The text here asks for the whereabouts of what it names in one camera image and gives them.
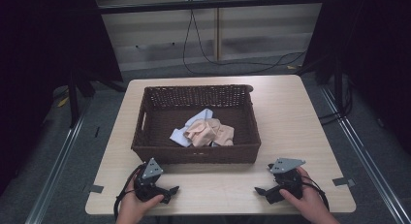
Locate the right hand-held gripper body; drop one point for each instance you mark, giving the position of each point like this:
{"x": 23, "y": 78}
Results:
{"x": 287, "y": 180}

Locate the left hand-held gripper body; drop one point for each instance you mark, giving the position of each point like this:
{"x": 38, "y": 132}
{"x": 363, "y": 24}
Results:
{"x": 147, "y": 185}

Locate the light blue cloth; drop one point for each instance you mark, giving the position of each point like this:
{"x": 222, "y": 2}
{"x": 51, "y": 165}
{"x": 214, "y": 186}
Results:
{"x": 179, "y": 136}

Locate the peach cloth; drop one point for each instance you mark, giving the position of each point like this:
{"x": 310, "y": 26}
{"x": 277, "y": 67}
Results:
{"x": 203, "y": 133}

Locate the brown wicker basket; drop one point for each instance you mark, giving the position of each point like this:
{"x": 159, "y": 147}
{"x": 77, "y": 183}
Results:
{"x": 161, "y": 120}

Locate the person's left hand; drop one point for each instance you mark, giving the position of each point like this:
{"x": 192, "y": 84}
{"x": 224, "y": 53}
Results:
{"x": 132, "y": 209}

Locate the person's right hand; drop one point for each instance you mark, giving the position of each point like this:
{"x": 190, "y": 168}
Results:
{"x": 311, "y": 204}

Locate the grey tape piece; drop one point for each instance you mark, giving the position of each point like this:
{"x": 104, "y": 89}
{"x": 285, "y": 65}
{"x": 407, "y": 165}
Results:
{"x": 96, "y": 188}
{"x": 343, "y": 181}

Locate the black metal stand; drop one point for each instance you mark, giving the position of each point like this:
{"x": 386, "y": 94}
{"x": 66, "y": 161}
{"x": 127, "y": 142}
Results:
{"x": 73, "y": 101}
{"x": 337, "y": 85}

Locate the yellow floor tape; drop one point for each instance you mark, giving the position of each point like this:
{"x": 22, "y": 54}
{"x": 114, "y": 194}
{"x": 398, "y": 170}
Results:
{"x": 63, "y": 102}
{"x": 291, "y": 67}

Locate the dark curtain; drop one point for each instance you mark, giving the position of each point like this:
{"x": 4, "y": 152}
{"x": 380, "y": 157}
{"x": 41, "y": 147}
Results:
{"x": 48, "y": 39}
{"x": 374, "y": 39}

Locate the black horizontal bar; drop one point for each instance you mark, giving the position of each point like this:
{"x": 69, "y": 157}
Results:
{"x": 210, "y": 4}

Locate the metal floor rail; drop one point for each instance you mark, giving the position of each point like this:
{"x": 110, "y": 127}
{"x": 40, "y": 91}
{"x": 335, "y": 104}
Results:
{"x": 362, "y": 153}
{"x": 55, "y": 172}

